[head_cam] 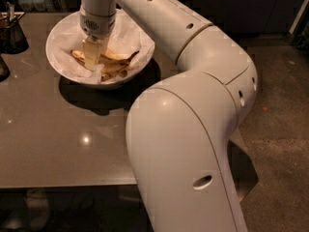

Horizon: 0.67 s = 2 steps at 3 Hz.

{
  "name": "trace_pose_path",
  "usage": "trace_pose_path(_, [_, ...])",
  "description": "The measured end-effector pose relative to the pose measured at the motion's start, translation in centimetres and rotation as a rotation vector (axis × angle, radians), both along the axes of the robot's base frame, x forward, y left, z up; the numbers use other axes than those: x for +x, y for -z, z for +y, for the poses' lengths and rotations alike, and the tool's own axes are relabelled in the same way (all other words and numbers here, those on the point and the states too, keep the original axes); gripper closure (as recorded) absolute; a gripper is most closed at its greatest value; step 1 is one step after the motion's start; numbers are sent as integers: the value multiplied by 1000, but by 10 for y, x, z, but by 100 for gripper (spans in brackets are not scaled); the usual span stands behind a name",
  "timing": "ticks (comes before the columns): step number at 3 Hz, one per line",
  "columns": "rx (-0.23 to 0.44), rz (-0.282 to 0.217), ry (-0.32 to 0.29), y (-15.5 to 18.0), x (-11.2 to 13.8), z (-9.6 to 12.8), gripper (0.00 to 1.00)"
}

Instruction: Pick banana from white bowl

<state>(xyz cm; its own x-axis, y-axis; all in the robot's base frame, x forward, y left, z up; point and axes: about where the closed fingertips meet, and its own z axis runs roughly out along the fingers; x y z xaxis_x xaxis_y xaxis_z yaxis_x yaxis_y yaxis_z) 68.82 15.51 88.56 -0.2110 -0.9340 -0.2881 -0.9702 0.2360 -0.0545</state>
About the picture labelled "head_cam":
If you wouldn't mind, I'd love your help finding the small left banana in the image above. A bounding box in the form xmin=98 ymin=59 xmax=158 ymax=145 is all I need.
xmin=70 ymin=49 xmax=85 ymax=66

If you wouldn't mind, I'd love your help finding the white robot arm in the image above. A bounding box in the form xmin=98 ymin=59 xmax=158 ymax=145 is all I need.
xmin=80 ymin=0 xmax=258 ymax=232

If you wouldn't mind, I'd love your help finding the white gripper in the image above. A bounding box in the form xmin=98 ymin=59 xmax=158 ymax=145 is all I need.
xmin=79 ymin=7 xmax=116 ymax=71

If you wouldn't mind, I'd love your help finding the black mesh utensil holder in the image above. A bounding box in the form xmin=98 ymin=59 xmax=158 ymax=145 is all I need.
xmin=0 ymin=2 xmax=29 ymax=54

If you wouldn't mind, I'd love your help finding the white ceramic bowl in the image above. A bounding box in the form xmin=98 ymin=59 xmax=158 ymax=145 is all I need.
xmin=44 ymin=9 xmax=155 ymax=91

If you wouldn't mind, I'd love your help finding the dark object at left edge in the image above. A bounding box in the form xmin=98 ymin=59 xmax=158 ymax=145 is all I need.
xmin=0 ymin=56 xmax=11 ymax=82

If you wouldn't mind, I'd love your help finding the white paper bowl liner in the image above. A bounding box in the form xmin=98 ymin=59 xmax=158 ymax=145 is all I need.
xmin=51 ymin=8 xmax=153 ymax=85

